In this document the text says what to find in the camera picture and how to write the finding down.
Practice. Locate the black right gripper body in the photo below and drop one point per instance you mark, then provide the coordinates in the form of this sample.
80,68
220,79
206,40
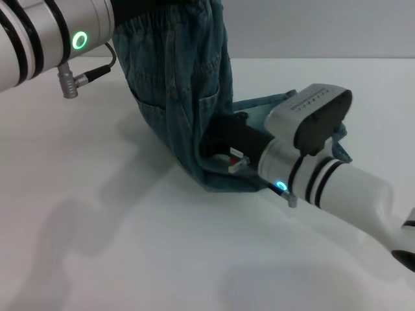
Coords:
241,137

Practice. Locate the blue denim shorts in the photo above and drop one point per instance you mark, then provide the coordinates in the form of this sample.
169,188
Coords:
181,81

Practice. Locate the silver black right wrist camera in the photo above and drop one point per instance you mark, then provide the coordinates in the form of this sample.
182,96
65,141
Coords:
311,120

